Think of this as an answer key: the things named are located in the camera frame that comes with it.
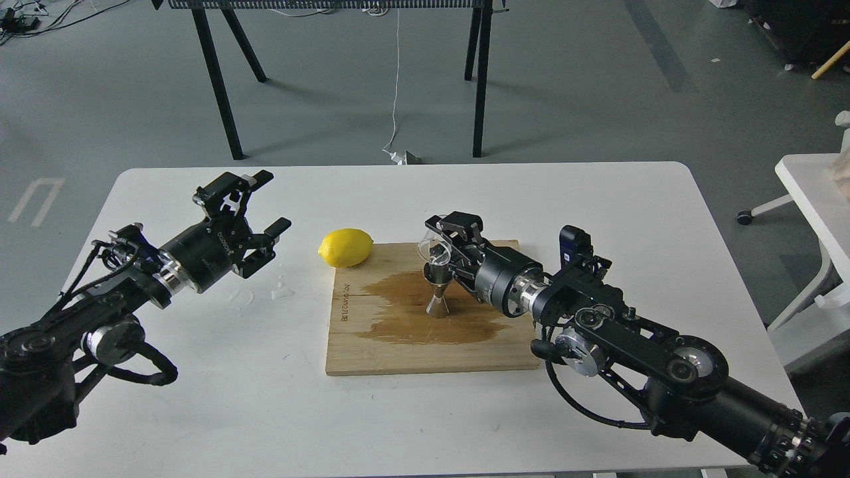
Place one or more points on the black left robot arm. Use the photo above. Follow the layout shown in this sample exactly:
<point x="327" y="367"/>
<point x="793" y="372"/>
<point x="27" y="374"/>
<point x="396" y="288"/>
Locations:
<point x="92" y="332"/>

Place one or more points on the wooden cutting board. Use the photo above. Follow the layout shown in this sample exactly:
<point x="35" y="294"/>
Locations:
<point x="379" y="324"/>

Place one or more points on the yellow lemon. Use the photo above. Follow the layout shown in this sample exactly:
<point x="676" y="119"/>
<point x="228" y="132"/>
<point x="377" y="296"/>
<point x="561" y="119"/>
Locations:
<point x="344" y="248"/>

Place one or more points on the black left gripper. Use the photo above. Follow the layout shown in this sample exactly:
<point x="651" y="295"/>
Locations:
<point x="209" y="250"/>

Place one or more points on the white office chair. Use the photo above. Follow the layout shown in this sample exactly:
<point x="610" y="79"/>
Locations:
<point x="746" y="216"/>

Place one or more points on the wooden stick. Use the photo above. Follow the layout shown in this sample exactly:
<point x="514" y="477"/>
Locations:
<point x="828" y="64"/>

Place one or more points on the black leg metal table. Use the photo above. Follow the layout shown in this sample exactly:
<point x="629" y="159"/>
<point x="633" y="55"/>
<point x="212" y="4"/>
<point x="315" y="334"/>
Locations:
<point x="476" y="66"/>

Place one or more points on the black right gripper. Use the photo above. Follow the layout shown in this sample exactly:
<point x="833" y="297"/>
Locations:
<point x="491" y="274"/>

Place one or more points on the white side table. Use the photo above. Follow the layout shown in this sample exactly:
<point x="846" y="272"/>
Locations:
<point x="815" y="324"/>

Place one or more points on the steel double jigger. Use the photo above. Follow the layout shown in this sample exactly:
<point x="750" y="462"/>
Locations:
<point x="439" y="277"/>

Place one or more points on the small clear glass beaker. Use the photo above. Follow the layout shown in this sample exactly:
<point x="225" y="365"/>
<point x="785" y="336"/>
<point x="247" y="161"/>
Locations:
<point x="435" y="248"/>

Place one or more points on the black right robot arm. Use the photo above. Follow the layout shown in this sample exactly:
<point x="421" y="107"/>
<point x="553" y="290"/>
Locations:
<point x="679" y="383"/>

